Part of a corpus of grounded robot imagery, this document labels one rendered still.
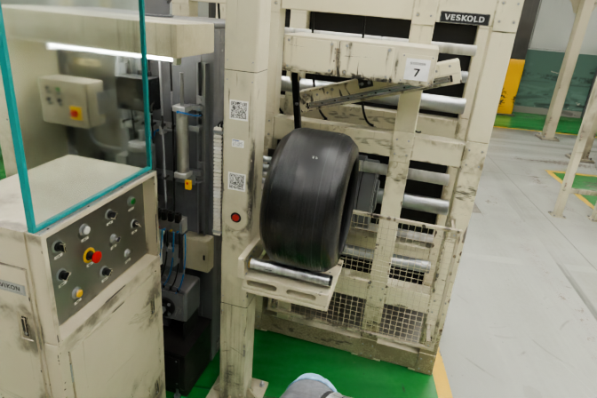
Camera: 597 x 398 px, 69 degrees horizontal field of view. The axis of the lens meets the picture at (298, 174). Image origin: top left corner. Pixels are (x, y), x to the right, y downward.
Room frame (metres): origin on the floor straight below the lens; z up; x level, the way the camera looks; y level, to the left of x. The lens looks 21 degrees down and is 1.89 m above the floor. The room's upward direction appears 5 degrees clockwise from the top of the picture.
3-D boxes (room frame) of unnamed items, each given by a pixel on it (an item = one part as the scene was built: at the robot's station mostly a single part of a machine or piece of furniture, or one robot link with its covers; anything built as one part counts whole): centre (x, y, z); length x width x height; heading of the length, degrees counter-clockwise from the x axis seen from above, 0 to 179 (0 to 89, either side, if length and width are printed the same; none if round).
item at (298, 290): (1.48, 0.01, 0.84); 0.36 x 0.09 x 0.06; 76
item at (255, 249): (1.66, 0.15, 0.90); 0.40 x 0.03 x 0.10; 166
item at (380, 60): (1.87, -0.22, 1.71); 0.61 x 0.25 x 0.15; 76
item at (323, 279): (1.48, 0.00, 0.90); 0.35 x 0.05 x 0.05; 76
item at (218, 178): (1.65, 0.32, 1.19); 0.05 x 0.04 x 0.48; 166
